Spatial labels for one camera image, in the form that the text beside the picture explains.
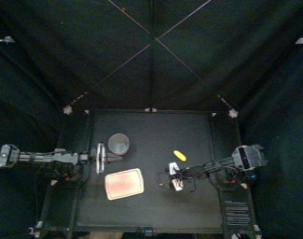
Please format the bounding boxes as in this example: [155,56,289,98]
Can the black labelled arm base plate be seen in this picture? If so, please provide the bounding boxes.
[218,186,261,239]

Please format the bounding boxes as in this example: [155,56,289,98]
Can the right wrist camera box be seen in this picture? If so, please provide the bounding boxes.
[173,172,190,185]

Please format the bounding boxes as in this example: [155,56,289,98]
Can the thin diagonal brace wire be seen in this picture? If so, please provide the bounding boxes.
[67,0,213,109]
[109,0,237,113]

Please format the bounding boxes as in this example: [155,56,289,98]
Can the grey speckled cup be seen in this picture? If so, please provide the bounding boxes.
[106,133,131,156]

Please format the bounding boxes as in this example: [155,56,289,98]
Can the vertical metal frame pole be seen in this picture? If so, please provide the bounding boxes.
[150,0,157,110]

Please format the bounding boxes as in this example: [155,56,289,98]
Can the black table edge clamp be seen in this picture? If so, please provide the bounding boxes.
[141,227,158,237]

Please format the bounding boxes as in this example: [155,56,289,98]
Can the pink rectangular tray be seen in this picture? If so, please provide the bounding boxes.
[105,167,146,202]

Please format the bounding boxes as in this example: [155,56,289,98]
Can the yellow toy corn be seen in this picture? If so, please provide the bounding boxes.
[173,149,189,162]

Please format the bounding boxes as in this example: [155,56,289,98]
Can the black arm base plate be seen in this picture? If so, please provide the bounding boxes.
[35,178,83,232]

